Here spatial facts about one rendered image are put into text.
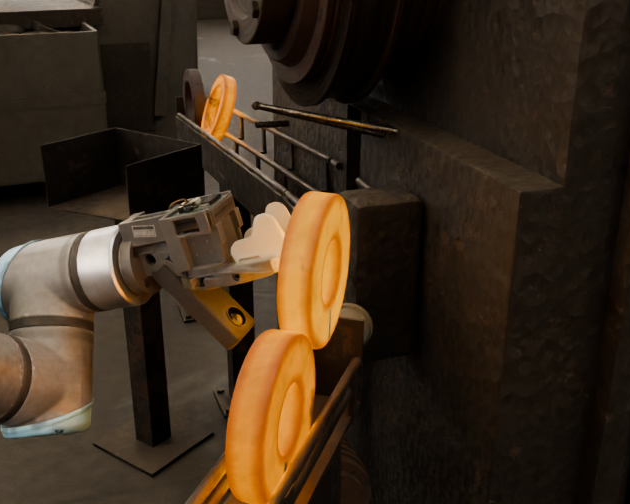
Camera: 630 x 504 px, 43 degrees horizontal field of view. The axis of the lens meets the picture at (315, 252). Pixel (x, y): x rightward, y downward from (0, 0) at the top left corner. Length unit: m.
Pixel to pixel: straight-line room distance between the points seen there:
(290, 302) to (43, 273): 0.29
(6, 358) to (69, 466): 1.14
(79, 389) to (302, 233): 0.31
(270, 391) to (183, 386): 1.52
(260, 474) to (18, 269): 0.38
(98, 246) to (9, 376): 0.16
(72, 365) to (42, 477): 1.07
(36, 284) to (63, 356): 0.08
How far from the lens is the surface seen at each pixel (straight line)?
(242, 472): 0.68
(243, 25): 1.21
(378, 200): 1.05
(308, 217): 0.74
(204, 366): 2.26
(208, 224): 0.78
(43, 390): 0.85
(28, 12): 3.93
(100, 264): 0.85
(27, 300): 0.90
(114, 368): 2.30
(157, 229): 0.83
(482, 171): 0.95
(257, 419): 0.66
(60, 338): 0.88
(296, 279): 0.72
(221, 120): 2.06
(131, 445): 1.97
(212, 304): 0.84
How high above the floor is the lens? 1.13
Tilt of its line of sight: 22 degrees down
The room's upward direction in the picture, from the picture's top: straight up
